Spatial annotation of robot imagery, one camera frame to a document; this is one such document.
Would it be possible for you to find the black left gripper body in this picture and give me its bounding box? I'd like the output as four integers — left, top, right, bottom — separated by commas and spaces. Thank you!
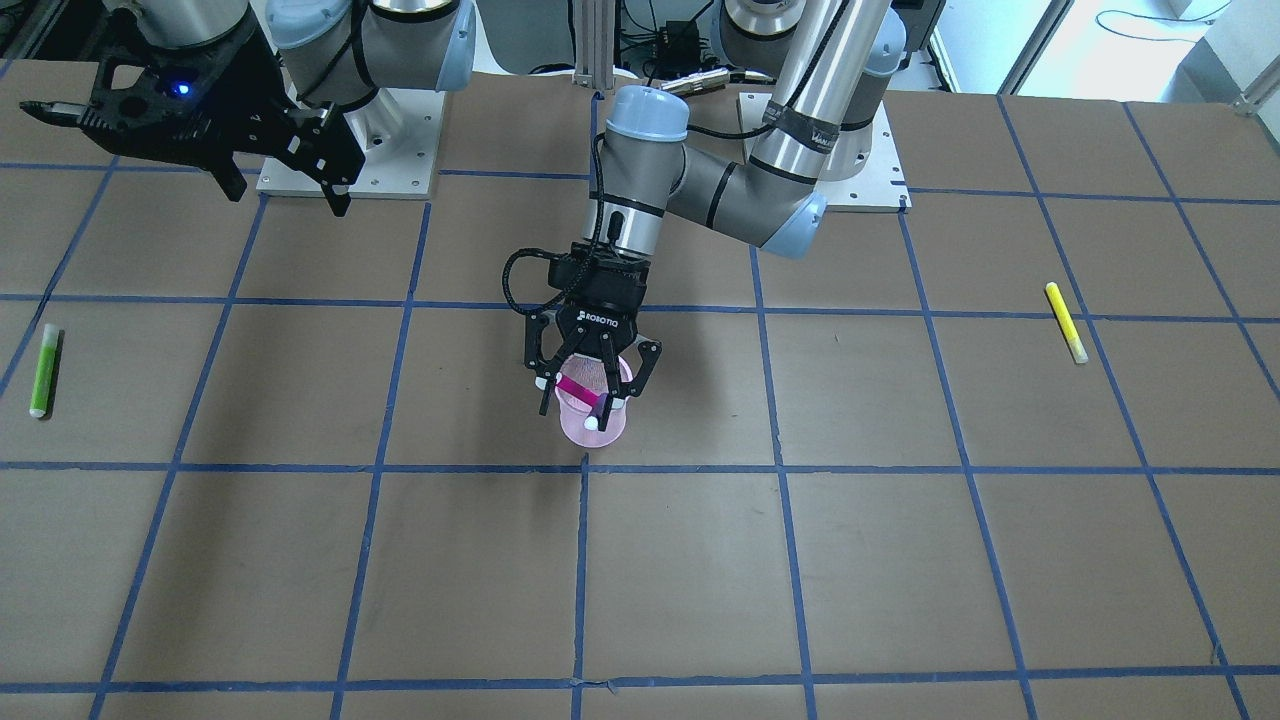
524, 242, 662, 400

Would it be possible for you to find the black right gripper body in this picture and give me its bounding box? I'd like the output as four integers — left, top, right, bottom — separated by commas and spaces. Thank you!
20, 26, 365, 192

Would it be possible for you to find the pink highlighter pen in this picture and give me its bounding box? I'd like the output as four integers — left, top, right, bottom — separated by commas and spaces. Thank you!
556, 374, 603, 407

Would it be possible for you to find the purple highlighter pen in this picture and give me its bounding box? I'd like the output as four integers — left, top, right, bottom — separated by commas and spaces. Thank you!
582, 392, 625, 432

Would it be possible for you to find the pink mesh cup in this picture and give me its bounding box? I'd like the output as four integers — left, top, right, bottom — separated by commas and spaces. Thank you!
556, 354, 627, 448

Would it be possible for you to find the white power strip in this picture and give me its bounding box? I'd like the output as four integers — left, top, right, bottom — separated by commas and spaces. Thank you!
658, 68, 776, 97

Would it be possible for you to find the green highlighter pen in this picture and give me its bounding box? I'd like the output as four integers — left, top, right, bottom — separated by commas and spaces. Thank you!
28, 323, 61, 420

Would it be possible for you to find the yellow highlighter pen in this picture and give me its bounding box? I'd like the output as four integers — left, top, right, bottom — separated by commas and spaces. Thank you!
1044, 281, 1089, 365

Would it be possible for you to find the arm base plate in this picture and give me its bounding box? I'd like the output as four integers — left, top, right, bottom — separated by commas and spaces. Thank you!
256, 88, 443, 200
740, 92, 911, 214

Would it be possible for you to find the aluminium frame post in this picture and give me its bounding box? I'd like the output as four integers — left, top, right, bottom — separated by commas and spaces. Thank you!
570, 0, 617, 95

